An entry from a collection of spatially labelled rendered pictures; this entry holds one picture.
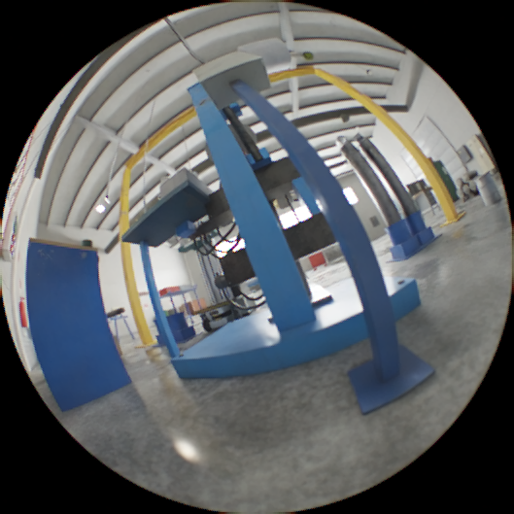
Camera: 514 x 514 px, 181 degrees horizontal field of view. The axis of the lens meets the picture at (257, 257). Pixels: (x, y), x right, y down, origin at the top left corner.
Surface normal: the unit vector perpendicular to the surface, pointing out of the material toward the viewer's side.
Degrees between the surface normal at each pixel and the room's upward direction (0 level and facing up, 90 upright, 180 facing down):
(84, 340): 90
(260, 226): 90
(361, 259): 90
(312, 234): 90
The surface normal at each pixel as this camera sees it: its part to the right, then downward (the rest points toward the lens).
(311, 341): -0.26, -0.08
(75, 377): 0.90, -0.39
